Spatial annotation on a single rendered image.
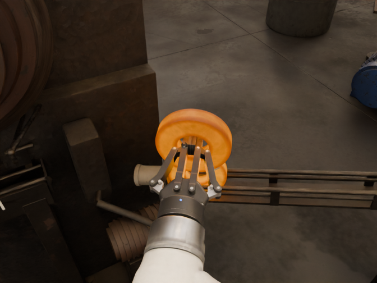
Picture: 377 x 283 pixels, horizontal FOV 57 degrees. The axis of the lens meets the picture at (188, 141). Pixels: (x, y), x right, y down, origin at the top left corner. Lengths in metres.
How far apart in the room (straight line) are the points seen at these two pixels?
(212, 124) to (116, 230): 0.51
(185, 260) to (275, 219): 1.26
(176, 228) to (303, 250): 1.20
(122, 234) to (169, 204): 0.49
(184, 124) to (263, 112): 1.67
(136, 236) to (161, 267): 0.55
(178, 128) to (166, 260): 0.27
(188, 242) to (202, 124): 0.23
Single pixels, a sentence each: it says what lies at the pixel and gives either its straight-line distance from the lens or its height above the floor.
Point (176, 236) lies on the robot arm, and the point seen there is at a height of 0.95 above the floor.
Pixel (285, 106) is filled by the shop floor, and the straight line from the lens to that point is 2.38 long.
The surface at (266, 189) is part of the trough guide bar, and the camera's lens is 0.91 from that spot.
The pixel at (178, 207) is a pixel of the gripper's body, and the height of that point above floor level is 0.95.
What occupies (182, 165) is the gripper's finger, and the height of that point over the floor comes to 0.93.
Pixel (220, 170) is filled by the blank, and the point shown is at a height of 0.73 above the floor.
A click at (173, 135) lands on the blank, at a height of 0.94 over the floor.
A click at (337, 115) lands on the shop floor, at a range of 2.41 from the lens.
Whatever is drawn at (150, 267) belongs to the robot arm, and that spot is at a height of 0.95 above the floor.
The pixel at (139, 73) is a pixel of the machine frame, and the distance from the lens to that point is 0.99.
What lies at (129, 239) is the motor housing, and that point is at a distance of 1.03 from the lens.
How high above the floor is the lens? 1.39
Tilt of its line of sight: 43 degrees down
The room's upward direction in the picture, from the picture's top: straight up
